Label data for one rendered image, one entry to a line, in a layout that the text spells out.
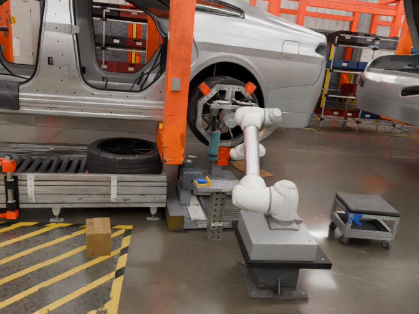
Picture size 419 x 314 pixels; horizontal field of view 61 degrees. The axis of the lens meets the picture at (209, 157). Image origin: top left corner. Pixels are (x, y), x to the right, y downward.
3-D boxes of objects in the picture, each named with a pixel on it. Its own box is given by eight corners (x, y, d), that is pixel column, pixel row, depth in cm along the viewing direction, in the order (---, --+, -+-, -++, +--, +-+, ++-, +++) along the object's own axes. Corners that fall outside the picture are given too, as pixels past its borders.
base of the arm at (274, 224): (305, 231, 216) (307, 223, 214) (269, 230, 213) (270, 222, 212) (297, 215, 233) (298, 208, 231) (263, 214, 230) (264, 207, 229)
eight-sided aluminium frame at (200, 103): (250, 145, 335) (258, 86, 320) (252, 147, 329) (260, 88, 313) (193, 143, 322) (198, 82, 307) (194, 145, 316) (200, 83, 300)
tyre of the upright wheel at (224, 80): (186, 146, 349) (251, 139, 362) (191, 153, 327) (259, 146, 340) (183, 77, 327) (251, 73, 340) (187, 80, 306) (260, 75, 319)
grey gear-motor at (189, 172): (191, 188, 351) (194, 154, 341) (200, 207, 312) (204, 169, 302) (173, 188, 347) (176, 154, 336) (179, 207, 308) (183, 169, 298)
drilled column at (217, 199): (217, 233, 287) (223, 185, 275) (221, 240, 278) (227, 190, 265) (206, 233, 285) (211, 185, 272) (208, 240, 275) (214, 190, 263)
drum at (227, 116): (232, 123, 325) (234, 108, 321) (239, 128, 305) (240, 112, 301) (217, 122, 322) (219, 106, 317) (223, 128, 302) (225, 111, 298)
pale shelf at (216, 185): (246, 183, 283) (246, 180, 282) (253, 192, 267) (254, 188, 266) (192, 183, 272) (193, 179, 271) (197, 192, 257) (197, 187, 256)
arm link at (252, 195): (272, 206, 206) (234, 204, 205) (265, 217, 220) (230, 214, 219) (266, 102, 245) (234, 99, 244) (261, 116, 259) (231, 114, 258)
